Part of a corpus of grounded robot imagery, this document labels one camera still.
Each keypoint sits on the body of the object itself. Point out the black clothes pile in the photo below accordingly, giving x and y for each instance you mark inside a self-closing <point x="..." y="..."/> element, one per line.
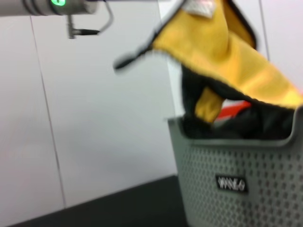
<point x="260" y="127"/>

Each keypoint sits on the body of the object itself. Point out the yellow grey towel black trim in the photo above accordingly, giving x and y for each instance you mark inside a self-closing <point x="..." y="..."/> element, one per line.
<point x="213" y="47"/>

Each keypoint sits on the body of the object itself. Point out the grey perforated plastic storage box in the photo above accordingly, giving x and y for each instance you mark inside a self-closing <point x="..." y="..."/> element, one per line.
<point x="236" y="208"/>

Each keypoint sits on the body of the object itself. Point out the orange red item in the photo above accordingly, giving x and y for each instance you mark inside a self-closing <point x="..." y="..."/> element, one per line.
<point x="234" y="111"/>

